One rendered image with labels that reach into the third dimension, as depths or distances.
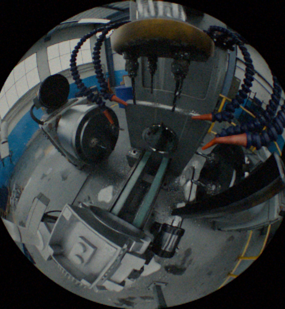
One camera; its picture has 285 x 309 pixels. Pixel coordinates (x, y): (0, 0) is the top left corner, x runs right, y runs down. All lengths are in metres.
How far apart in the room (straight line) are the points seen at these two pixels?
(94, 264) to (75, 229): 0.07
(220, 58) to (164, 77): 0.23
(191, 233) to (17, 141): 6.16
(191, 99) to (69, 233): 0.50
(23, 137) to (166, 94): 5.83
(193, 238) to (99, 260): 0.44
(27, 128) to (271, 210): 6.11
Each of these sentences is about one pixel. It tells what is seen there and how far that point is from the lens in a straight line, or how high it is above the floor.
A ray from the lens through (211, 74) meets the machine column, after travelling 0.39.
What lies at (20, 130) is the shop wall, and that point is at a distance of 5.80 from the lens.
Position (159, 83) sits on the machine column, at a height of 1.20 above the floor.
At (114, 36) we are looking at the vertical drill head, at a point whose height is 1.32.
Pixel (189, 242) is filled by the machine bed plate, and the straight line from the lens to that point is 0.53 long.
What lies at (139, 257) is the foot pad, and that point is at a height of 1.07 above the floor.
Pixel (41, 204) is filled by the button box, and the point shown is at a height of 1.06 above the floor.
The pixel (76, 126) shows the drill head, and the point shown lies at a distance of 0.31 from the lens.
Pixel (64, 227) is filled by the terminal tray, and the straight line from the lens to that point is 0.20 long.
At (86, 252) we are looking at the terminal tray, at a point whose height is 1.13.
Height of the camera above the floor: 1.26
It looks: 53 degrees down
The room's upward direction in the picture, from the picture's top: 2 degrees counter-clockwise
